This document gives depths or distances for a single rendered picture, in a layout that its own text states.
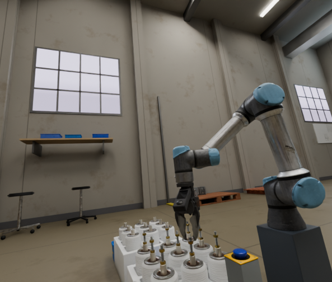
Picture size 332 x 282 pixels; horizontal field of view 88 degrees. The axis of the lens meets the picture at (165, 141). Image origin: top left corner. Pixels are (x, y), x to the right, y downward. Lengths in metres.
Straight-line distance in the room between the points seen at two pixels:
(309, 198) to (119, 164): 3.67
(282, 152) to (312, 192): 0.17
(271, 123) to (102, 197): 3.65
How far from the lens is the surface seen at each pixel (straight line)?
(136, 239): 1.21
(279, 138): 0.86
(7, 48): 5.24
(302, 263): 0.99
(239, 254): 0.65
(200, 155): 0.72
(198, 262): 0.80
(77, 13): 6.03
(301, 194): 0.84
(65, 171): 4.14
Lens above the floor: 0.56
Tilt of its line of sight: 13 degrees up
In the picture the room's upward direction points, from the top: 6 degrees counter-clockwise
